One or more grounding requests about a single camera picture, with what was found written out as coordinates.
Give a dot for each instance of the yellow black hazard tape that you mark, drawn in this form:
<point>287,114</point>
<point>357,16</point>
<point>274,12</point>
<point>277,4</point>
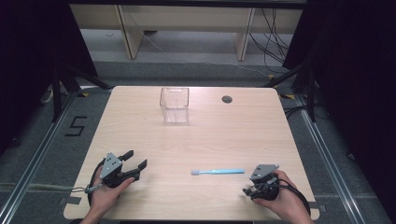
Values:
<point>288,96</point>
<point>84,94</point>

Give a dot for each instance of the aluminium floor rail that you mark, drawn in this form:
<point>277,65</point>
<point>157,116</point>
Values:
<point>34,161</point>
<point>330,155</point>

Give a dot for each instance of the black metal stand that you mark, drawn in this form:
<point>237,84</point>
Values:
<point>56,93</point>
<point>311,93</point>

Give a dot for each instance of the light blue toothbrush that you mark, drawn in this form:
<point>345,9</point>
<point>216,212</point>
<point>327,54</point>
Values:
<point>221,171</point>

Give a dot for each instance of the clear plastic basket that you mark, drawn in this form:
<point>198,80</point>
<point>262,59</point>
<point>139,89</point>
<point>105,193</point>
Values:
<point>174,104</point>

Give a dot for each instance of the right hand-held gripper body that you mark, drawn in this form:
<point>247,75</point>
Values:
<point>264,171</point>

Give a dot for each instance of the person's right hand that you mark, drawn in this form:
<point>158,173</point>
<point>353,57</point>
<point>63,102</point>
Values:
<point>288,199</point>

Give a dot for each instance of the black curtain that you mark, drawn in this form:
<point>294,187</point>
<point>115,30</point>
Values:
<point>31,62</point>
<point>358,77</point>

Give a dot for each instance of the beige wooden desk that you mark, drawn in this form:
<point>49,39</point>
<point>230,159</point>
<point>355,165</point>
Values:
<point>186,17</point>

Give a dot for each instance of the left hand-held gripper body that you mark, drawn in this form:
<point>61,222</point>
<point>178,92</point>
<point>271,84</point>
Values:
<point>109,168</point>

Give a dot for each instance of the black tape strip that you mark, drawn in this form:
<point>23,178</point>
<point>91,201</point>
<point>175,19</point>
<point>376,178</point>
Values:
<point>320,207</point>
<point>70,200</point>

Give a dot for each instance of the person's left hand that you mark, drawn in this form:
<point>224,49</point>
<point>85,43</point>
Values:
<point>104,199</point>

